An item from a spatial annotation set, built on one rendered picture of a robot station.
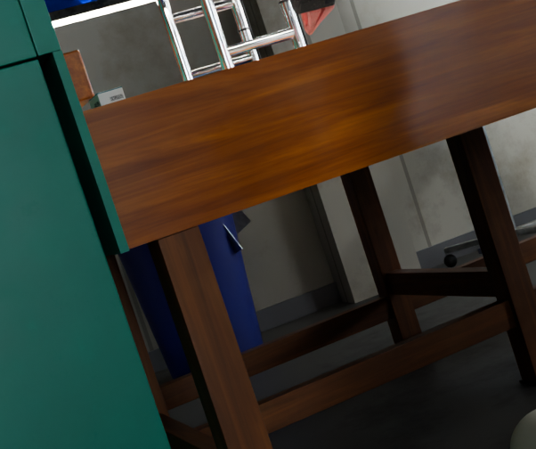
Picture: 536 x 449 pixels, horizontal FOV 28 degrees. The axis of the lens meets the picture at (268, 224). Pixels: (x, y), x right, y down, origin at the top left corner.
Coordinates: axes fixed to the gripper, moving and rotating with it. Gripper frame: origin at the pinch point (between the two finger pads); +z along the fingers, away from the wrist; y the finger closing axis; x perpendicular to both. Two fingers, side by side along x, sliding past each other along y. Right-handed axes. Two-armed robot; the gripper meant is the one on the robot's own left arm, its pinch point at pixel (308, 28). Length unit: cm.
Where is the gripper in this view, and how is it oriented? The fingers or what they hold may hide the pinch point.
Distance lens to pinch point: 177.6
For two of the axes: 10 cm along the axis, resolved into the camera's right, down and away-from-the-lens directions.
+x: 4.6, 6.8, -5.6
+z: -0.7, 6.6, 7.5
